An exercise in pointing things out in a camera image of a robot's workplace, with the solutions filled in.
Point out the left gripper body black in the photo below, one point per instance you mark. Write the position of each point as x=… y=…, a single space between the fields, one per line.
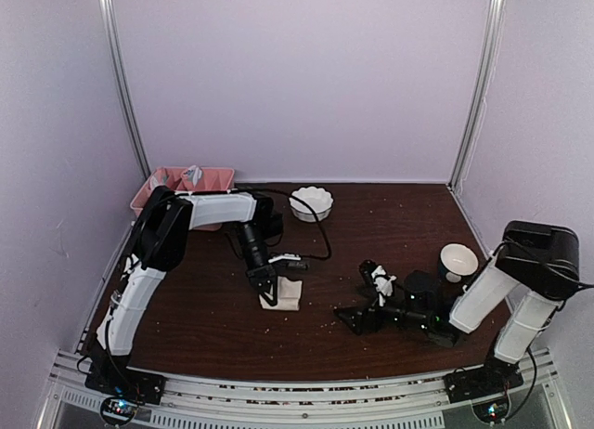
x=252 y=238

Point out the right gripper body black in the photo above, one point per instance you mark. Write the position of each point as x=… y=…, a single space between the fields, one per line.
x=415 y=320

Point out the cream sock brown trim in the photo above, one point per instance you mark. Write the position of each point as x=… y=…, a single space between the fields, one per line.
x=289 y=296

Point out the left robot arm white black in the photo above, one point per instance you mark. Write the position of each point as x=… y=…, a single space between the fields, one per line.
x=158 y=246

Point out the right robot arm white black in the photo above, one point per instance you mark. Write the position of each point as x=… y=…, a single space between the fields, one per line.
x=542 y=258

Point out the white fluted bowl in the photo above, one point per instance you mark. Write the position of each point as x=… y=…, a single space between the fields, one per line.
x=307 y=203

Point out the pink divided organizer tray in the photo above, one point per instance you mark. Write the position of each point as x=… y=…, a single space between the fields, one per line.
x=213 y=179

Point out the pink packet in tray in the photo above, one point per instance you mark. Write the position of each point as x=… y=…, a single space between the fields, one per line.
x=158 y=178

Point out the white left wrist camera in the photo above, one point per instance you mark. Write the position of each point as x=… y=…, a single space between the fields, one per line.
x=290 y=261

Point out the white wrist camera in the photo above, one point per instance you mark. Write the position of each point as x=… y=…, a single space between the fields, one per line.
x=377 y=282
x=290 y=261

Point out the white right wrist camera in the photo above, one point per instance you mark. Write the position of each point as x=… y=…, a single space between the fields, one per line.
x=377 y=282

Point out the aluminium front rail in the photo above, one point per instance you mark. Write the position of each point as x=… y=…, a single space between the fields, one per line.
x=413 y=401

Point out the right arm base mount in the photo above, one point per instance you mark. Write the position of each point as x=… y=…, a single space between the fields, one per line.
x=487 y=388

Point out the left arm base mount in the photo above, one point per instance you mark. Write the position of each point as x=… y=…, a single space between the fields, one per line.
x=127 y=390

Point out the right aluminium frame post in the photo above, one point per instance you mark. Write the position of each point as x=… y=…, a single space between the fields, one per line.
x=485 y=68

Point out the aluminium frame post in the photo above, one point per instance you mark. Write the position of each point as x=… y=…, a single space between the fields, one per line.
x=122 y=87
x=485 y=68

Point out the left aluminium frame post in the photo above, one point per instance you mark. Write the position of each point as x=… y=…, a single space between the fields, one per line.
x=122 y=87

